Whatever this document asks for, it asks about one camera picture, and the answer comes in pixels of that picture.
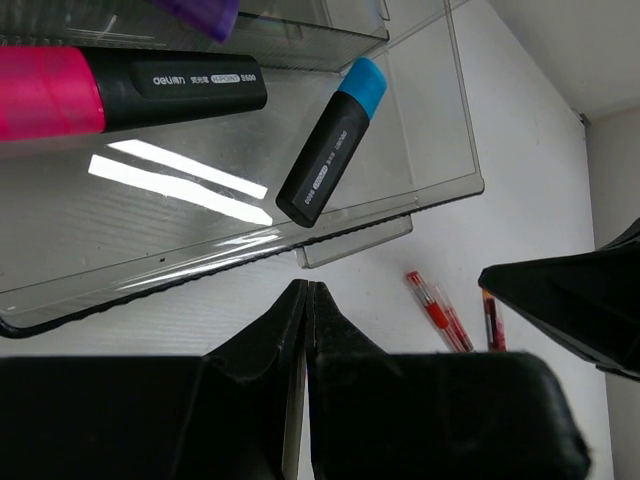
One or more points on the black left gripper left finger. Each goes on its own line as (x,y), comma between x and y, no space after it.
(234,413)

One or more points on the pink cap highlighter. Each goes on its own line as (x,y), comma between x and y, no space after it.
(57,91)

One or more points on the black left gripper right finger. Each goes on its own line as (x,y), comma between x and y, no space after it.
(378,415)

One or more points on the blue cap highlighter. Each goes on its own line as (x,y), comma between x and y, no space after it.
(332,143)

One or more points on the dark red gel pen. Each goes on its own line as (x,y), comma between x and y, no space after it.
(496,339)

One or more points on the clear plastic organizer box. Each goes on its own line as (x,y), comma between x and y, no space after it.
(94,221)

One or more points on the purple cap highlighter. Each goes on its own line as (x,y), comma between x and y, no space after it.
(215,18)

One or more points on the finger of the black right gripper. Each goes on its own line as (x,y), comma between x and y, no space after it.
(587,303)

